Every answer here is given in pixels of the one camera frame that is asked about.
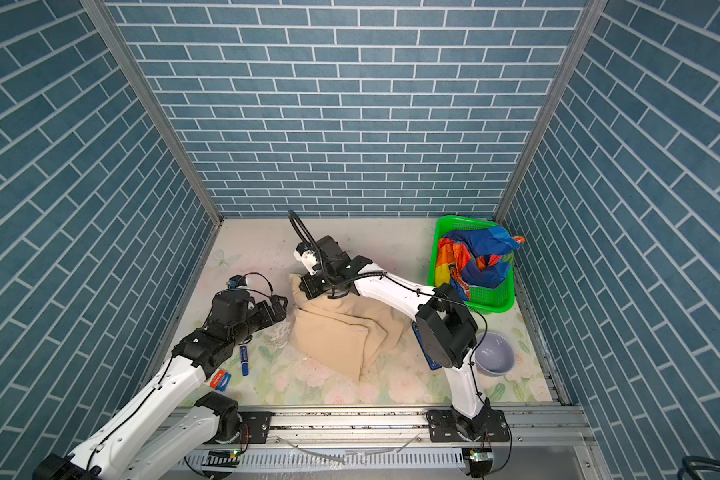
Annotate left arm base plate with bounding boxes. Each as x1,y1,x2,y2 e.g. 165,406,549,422
212,411,273,446

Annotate multicolour shorts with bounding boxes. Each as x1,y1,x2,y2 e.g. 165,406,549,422
433,226,526,301

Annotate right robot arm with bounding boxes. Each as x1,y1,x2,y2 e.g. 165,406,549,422
294,250,510,441

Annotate aluminium front rail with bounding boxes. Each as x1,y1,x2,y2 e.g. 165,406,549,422
154,405,610,479

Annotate blue stapler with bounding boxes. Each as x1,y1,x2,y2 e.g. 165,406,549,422
411,321,443,372

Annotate beige shorts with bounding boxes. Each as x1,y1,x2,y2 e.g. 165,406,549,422
289,274,411,381

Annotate white cable tie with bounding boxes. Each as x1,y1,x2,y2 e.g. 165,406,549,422
275,435,422,468

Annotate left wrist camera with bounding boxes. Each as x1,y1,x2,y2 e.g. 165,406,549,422
207,289,252,328

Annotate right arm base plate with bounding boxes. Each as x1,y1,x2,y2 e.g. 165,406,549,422
425,409,511,443

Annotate grey bowl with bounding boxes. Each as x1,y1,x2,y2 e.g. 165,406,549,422
473,331,515,377

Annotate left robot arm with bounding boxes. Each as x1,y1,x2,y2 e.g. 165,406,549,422
32,289,288,479

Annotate red blue small packet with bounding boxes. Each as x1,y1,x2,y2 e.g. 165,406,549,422
209,369,231,392

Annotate blue marker pen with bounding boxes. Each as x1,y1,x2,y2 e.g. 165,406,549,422
239,345,249,377

